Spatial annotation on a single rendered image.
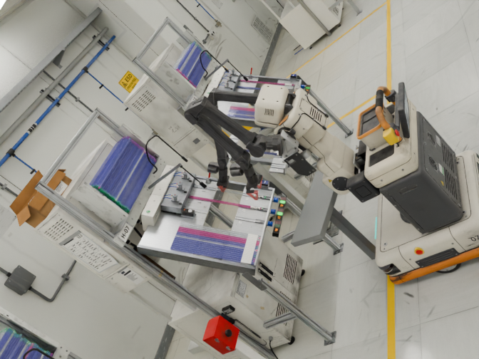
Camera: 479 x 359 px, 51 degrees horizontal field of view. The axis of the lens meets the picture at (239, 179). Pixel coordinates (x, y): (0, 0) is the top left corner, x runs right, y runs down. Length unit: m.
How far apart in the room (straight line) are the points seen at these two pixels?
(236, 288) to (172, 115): 1.63
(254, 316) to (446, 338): 1.16
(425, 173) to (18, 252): 3.16
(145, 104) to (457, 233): 2.60
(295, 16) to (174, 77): 3.61
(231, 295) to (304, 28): 5.02
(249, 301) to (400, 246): 1.00
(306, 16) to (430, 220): 5.06
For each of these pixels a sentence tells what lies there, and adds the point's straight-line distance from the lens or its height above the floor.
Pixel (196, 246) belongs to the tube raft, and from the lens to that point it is 3.02.
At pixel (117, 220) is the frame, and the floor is 1.41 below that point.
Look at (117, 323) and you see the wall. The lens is 4.64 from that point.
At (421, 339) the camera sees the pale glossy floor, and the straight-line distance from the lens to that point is 2.91.
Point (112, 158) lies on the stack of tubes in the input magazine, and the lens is 3.22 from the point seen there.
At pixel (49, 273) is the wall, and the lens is 4.47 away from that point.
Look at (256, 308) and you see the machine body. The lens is 3.31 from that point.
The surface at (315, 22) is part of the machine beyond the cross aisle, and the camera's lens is 7.43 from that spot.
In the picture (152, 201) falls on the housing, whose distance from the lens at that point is 3.21.
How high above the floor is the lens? 2.10
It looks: 20 degrees down
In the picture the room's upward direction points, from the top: 48 degrees counter-clockwise
